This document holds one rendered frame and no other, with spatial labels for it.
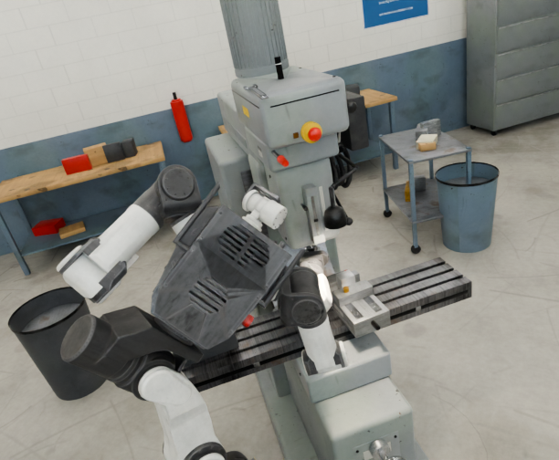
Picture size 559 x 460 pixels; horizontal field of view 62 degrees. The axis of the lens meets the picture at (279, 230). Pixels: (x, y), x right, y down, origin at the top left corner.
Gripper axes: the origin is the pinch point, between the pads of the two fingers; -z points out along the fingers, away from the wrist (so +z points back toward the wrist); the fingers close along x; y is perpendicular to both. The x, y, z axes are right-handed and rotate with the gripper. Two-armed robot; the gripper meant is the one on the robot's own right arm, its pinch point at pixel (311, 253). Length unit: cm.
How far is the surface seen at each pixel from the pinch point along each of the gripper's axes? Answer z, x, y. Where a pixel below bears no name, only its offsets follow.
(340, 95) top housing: 17, -18, -61
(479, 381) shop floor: -49, -76, 123
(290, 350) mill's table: 17.0, 13.0, 31.6
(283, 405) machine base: -22, 32, 103
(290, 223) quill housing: 11.3, 4.5, -19.4
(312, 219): 12.5, -3.6, -20.3
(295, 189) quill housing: 10.2, 0.7, -31.1
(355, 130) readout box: -30, -22, -37
